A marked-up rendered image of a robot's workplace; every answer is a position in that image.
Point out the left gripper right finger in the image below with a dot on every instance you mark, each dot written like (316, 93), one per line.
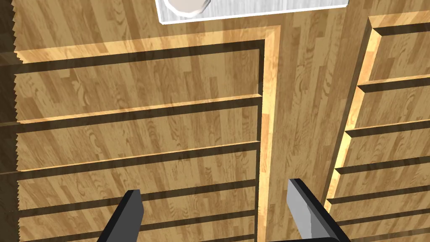
(307, 218)

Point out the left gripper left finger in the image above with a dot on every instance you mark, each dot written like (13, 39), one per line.
(126, 218)

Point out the pale knob on grey plate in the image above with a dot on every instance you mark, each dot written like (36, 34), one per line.
(235, 8)

